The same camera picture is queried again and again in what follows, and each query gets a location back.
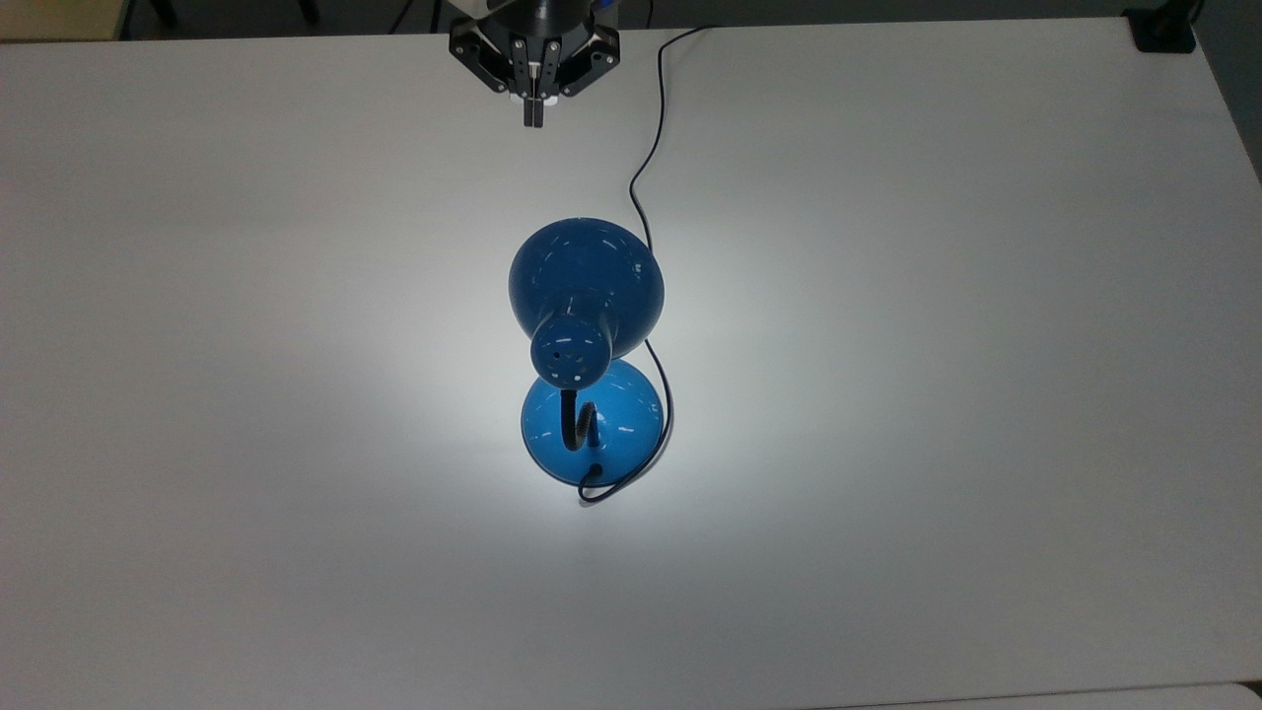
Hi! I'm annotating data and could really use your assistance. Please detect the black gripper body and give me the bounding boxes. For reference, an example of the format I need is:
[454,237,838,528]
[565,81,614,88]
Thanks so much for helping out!
[481,0,598,46]

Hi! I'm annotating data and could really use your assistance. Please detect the black lamp power cord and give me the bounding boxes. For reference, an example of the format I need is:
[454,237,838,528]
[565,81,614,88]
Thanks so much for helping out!
[577,25,716,506]

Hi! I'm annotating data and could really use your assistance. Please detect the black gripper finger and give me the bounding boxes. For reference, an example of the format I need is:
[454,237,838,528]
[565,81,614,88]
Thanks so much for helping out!
[537,27,623,129]
[449,18,539,130]

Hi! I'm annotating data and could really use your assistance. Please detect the blue gooseneck desk lamp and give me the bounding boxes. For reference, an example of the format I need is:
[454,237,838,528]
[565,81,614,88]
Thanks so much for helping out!
[508,217,666,487]

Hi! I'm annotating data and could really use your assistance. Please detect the beige wooden board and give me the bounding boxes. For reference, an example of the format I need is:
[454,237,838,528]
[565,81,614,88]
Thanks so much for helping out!
[0,0,134,42]

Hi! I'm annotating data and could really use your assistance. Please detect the black table clamp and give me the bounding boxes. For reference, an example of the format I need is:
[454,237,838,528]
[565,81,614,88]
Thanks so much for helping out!
[1122,0,1206,53]

